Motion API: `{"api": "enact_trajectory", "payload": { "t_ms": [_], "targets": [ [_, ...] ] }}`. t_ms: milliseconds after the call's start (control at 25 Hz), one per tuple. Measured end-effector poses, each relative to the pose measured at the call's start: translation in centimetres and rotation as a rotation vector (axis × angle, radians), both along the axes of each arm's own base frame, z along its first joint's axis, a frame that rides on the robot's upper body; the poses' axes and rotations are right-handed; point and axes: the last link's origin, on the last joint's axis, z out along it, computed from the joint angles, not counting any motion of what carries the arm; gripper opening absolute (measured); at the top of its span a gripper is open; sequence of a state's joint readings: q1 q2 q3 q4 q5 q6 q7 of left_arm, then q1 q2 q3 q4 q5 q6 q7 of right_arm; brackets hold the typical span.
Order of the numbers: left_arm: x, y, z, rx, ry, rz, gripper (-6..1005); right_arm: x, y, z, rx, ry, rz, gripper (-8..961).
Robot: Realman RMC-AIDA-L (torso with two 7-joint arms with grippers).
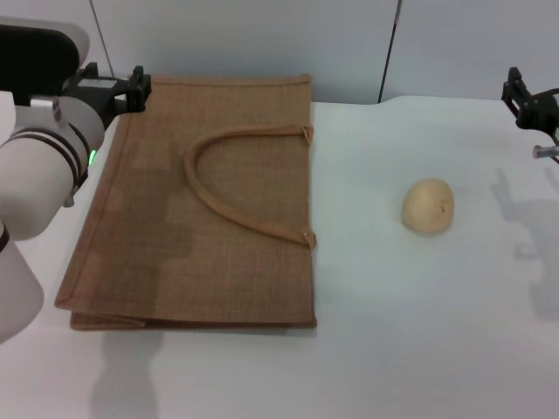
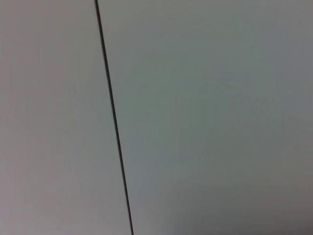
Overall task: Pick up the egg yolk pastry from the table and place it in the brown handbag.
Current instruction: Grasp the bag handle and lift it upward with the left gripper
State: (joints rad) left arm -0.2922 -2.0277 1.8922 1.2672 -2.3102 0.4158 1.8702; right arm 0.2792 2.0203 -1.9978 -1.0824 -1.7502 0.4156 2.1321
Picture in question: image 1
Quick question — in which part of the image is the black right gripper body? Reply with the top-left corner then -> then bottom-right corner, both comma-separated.
517,88 -> 559,130

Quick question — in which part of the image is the brown jute handbag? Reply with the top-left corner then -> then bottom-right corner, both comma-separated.
54,73 -> 319,335

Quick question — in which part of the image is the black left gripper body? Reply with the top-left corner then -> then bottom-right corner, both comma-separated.
60,69 -> 133,130

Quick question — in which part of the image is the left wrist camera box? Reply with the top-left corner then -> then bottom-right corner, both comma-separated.
0,16 -> 92,95

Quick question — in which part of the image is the beige potato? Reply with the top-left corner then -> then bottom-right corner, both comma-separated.
400,177 -> 456,238

